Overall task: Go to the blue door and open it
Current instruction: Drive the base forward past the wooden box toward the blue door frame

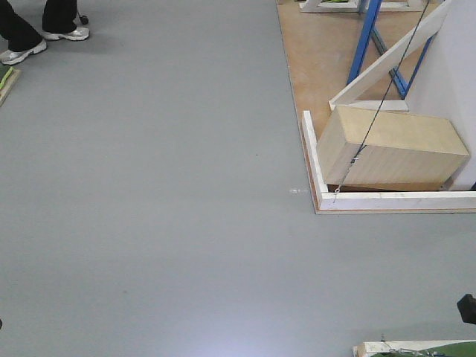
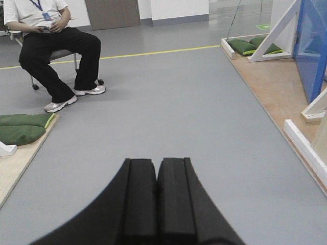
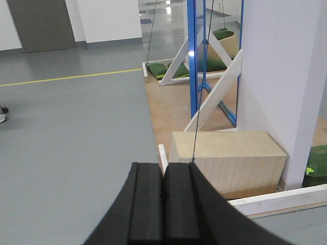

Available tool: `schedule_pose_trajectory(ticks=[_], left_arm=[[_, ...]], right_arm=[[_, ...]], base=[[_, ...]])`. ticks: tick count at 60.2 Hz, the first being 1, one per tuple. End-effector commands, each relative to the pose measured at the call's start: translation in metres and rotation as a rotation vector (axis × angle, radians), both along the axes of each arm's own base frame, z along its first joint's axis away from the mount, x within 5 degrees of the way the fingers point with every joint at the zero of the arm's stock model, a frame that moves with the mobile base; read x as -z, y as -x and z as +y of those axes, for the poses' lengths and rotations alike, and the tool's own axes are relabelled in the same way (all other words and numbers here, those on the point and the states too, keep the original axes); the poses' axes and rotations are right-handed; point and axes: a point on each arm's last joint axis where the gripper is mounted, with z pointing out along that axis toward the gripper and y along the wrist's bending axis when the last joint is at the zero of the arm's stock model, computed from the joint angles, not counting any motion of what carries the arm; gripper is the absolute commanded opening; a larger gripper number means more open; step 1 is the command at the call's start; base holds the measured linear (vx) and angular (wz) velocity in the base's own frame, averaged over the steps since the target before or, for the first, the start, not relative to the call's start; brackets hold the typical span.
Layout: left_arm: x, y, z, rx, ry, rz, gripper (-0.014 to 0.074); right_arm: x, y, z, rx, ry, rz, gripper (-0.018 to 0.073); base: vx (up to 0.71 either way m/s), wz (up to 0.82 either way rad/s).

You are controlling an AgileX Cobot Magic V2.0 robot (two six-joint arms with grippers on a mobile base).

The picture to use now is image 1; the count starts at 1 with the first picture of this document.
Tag white left border beam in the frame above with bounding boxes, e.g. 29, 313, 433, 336
301, 111, 329, 210

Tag white border beam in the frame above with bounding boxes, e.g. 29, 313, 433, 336
319, 191, 475, 210
301, 111, 329, 210

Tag white front border beam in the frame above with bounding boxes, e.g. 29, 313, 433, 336
319, 191, 475, 210

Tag light wooden box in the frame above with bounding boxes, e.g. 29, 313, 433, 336
317, 106, 470, 191

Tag white diagonal brace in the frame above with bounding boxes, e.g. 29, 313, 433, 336
329, 0, 453, 110

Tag right white sneaker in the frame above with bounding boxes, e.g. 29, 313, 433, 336
42, 27, 90, 42

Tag white sneaker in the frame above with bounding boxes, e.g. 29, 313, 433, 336
1, 40, 47, 65
42, 27, 90, 42

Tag black caster wheel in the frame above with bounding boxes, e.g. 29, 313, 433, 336
77, 10, 89, 25

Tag black right trouser leg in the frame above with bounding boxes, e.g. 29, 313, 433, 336
42, 0, 77, 33

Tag black trouser leg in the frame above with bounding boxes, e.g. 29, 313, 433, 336
1, 0, 42, 52
42, 0, 77, 33

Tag left white sneaker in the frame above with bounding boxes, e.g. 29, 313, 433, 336
1, 40, 47, 65

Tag black left trouser leg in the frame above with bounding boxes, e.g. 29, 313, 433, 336
1, 0, 42, 52

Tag black robot part right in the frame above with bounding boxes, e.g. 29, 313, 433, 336
457, 294, 476, 325

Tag black rope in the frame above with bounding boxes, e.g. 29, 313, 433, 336
332, 0, 431, 204

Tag white frame top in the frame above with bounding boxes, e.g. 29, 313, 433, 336
299, 0, 424, 13

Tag blue metal frame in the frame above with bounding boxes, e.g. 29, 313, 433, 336
347, 0, 434, 100

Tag white wall panel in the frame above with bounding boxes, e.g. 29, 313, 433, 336
406, 1, 475, 190

